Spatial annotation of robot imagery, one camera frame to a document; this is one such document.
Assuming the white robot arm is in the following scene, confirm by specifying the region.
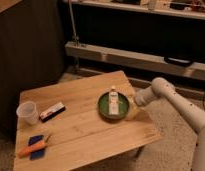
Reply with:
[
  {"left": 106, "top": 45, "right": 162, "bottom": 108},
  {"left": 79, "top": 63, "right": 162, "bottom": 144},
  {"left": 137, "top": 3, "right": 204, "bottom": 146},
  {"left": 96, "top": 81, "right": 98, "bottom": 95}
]
[{"left": 132, "top": 77, "right": 205, "bottom": 171}]

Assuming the translucent plastic cup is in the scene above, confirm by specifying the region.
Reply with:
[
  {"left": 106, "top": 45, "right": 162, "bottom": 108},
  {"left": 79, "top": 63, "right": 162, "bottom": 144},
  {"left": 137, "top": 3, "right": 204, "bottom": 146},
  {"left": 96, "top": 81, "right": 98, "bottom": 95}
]
[{"left": 16, "top": 101, "right": 39, "bottom": 125}]

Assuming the wooden table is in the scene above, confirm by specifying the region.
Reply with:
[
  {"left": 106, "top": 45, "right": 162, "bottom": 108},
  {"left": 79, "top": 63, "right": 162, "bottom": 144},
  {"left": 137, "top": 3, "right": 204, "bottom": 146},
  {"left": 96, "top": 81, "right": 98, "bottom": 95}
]
[{"left": 13, "top": 71, "right": 161, "bottom": 171}]

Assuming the blue sponge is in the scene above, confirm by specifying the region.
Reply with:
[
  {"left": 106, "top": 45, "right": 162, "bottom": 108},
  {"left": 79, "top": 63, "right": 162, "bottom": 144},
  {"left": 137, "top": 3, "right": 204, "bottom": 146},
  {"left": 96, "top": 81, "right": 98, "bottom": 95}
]
[{"left": 28, "top": 135, "right": 45, "bottom": 160}]

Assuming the white shelf beam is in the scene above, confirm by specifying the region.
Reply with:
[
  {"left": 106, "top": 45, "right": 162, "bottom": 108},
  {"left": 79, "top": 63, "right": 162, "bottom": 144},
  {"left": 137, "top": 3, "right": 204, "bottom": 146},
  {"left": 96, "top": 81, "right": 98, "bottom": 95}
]
[{"left": 65, "top": 41, "right": 205, "bottom": 81}]

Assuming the black and white eraser block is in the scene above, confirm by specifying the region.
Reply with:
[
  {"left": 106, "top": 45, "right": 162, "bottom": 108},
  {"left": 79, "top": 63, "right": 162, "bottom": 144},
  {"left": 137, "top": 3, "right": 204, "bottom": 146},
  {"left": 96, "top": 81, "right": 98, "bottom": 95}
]
[{"left": 40, "top": 102, "right": 66, "bottom": 122}]

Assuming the metal vertical pole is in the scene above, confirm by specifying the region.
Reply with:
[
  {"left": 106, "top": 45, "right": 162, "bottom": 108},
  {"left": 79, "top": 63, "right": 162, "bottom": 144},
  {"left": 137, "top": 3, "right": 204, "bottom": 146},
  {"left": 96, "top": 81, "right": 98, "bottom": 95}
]
[{"left": 68, "top": 0, "right": 79, "bottom": 46}]

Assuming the small white bottle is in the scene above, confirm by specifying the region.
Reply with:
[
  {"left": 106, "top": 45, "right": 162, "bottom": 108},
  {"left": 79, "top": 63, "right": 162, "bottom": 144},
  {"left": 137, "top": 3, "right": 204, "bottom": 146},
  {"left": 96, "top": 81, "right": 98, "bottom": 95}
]
[{"left": 109, "top": 86, "right": 119, "bottom": 115}]

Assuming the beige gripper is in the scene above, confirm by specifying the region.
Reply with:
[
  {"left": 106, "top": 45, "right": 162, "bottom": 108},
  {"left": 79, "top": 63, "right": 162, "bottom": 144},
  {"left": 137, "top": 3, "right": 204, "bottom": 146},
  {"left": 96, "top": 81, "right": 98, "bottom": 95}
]
[{"left": 126, "top": 97, "right": 141, "bottom": 120}]

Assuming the green ceramic bowl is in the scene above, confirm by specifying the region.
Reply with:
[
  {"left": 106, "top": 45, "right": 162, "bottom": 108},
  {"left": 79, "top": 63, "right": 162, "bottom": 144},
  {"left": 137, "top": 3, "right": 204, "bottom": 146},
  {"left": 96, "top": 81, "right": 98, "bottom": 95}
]
[{"left": 98, "top": 92, "right": 130, "bottom": 120}]

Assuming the orange carrot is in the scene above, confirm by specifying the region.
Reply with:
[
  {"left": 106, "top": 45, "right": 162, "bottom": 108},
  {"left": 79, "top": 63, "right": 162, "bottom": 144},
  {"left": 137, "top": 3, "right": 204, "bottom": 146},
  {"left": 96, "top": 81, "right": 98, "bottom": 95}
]
[{"left": 17, "top": 135, "right": 50, "bottom": 158}]

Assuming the black handle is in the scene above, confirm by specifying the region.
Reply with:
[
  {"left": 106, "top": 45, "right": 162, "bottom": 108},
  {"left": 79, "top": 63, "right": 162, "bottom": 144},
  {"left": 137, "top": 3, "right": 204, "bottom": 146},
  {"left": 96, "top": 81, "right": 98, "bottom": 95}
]
[{"left": 164, "top": 57, "right": 194, "bottom": 67}]

